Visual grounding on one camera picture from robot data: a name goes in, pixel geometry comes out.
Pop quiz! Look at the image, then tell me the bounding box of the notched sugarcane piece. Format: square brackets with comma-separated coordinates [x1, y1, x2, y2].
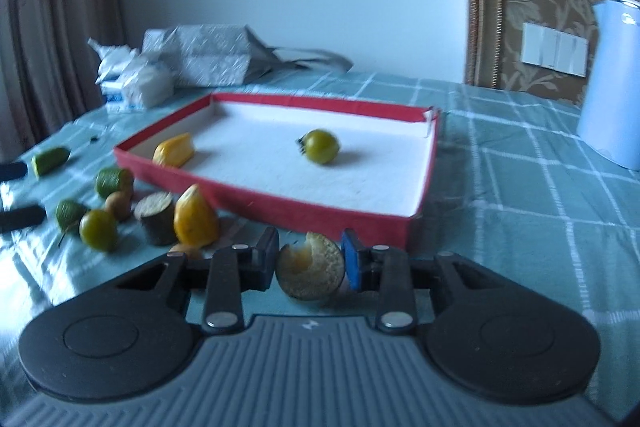
[275, 232, 346, 301]

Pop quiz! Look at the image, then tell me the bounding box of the green tomato with stem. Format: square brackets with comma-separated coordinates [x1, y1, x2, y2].
[297, 129, 341, 166]

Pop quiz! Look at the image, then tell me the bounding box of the white wall switch panel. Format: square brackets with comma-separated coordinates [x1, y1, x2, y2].
[521, 22, 590, 77]

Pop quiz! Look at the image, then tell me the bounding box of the white electric kettle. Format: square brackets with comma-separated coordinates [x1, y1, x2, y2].
[576, 0, 640, 172]

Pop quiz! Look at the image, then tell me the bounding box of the tissue pack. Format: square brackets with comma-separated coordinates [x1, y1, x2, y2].
[88, 38, 175, 114]

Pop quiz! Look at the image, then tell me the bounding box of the yellow fruit wedge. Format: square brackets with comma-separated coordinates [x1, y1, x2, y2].
[152, 132, 196, 168]
[173, 184, 221, 248]

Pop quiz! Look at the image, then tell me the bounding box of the brown curtain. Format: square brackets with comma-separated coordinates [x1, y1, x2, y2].
[0, 0, 124, 164]

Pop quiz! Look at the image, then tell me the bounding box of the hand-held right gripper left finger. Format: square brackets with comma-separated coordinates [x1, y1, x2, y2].
[115, 227, 280, 334]

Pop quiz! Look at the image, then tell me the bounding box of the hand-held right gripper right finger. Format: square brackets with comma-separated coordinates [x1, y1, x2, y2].
[341, 228, 506, 334]

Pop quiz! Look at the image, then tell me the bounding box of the dark green fruit wedge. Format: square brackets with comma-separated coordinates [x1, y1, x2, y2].
[54, 199, 91, 233]

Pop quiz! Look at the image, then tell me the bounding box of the silver patterned gift bag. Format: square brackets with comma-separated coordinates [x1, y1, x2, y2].
[142, 24, 354, 87]

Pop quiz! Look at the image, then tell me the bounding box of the green cucumber piece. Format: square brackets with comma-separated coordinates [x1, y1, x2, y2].
[31, 147, 72, 178]
[95, 167, 135, 200]

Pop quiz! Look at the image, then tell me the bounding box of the red cardboard box tray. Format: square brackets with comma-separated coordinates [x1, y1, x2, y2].
[114, 92, 442, 253]

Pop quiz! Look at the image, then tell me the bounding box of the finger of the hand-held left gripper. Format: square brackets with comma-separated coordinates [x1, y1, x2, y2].
[0, 161, 29, 182]
[0, 205, 46, 234]

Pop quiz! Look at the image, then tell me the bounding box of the green checked tablecloth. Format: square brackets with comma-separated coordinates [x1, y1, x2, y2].
[0, 69, 640, 418]

